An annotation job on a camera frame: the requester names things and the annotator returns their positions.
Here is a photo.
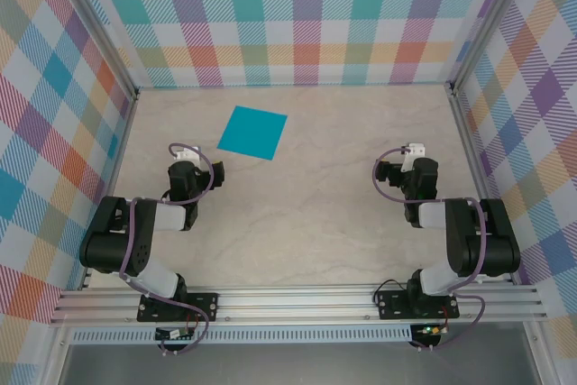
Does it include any blue square paper sheet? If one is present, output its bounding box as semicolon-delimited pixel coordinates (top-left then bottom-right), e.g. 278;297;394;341
216;105;289;161

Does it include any circuit board with green light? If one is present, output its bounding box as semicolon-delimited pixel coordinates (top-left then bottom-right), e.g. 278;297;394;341
415;323;448;337

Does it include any small black circuit board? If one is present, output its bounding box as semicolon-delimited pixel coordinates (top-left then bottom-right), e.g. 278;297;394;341
154;327;196;342

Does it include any grey metal panel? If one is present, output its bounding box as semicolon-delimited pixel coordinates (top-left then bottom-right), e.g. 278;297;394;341
42;342;554;385

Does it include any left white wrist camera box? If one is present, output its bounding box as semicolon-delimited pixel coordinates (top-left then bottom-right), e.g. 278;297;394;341
175;145;202;162

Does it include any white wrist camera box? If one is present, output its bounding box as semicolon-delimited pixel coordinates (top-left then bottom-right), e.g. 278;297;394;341
401;142;426;173
175;145;202;162

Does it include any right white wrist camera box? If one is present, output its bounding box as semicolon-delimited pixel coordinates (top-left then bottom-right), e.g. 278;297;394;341
401;142;426;173

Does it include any aluminium table side rail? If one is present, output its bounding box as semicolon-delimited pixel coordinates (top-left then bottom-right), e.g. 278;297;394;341
444;82;517;286
77;89;140;291

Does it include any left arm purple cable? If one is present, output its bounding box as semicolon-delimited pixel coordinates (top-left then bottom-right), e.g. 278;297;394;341
117;142;215;356

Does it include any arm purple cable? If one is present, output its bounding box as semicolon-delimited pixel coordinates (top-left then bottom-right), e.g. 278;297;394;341
371;145;490;353
117;142;215;356

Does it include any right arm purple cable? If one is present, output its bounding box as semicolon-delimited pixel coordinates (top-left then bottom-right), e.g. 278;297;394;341
371;145;490;353

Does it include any thin black base wire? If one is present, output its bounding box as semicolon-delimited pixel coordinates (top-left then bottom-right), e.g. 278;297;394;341
373;279;409;307

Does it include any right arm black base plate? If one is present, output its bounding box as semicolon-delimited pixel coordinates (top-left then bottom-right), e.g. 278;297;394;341
375;290;461;321

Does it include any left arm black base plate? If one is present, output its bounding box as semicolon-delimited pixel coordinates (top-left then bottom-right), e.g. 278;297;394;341
136;292;220;324

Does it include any thin red base wire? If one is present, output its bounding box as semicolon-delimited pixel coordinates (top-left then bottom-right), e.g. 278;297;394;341
185;306;202;335

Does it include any long aluminium mounting rail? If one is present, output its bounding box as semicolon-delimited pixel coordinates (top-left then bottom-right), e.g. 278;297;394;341
49;284;549;325

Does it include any slotted grey cable duct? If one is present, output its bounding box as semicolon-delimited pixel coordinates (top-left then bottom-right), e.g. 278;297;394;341
70;328;414;345

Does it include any aluminium frame post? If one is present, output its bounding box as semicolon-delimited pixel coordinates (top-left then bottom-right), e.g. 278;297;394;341
52;0;140;98
444;0;542;94

